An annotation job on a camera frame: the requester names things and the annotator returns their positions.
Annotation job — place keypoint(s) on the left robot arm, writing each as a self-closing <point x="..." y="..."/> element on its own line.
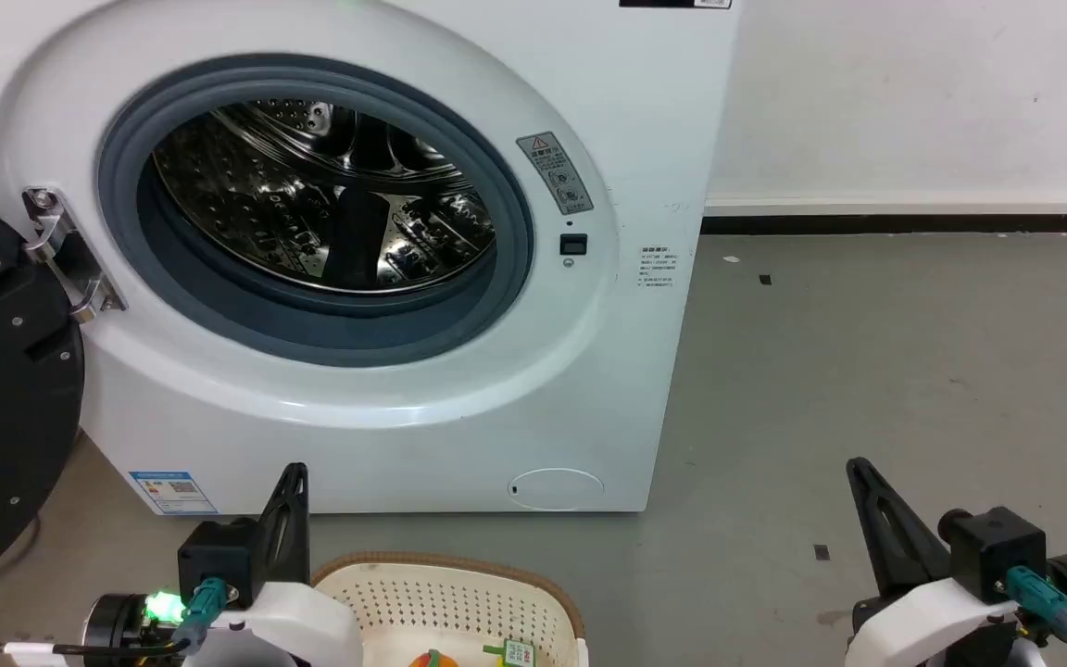
<point x="117" y="625"/>

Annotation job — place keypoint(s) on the black door latch slot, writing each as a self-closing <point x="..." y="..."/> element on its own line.
<point x="572" y="245"/>

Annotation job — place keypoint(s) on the grey rubber door gasket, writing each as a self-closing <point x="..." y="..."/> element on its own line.
<point x="219" y="310"/>

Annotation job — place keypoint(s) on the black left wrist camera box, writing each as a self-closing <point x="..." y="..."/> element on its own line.
<point x="217" y="556"/>

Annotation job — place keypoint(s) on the black control panel strip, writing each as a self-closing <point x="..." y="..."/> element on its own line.
<point x="672" y="3"/>

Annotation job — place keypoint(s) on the green toy block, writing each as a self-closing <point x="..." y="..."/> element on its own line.
<point x="513" y="653"/>

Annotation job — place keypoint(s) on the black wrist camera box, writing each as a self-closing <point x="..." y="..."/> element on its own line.
<point x="997" y="547"/>
<point x="217" y="556"/>

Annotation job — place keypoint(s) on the black skirting board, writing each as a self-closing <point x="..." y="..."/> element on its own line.
<point x="913" y="223"/>

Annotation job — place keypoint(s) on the stainless steel washing machine drum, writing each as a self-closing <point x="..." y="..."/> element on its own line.
<point x="293" y="204"/>

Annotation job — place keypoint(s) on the cream plastic laundry basket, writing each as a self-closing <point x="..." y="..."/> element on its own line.
<point x="422" y="597"/>

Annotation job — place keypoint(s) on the round white filter cover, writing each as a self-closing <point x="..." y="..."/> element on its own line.
<point x="556" y="488"/>

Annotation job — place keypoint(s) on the small printed text label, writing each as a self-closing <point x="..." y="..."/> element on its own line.
<point x="658" y="267"/>

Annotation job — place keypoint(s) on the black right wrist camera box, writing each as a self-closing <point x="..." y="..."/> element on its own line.
<point x="997" y="547"/>

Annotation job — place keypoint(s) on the chrome door hinge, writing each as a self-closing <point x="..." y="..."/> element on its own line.
<point x="70" y="255"/>

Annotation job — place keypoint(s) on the black round washer door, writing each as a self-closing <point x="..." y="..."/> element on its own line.
<point x="10" y="389"/>

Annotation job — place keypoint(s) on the grey warning sticker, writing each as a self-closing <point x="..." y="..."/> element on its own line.
<point x="555" y="172"/>

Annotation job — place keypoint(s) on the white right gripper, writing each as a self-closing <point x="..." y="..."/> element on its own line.
<point x="922" y="621"/>

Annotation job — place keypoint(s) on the orange item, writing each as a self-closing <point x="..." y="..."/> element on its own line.
<point x="432" y="660"/>

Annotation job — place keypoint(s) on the blue energy label sticker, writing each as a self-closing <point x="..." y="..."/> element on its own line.
<point x="172" y="491"/>

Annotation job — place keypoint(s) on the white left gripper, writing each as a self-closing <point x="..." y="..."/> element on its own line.
<point x="302" y="630"/>

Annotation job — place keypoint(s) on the white front-load washing machine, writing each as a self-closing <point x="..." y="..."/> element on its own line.
<point x="496" y="408"/>

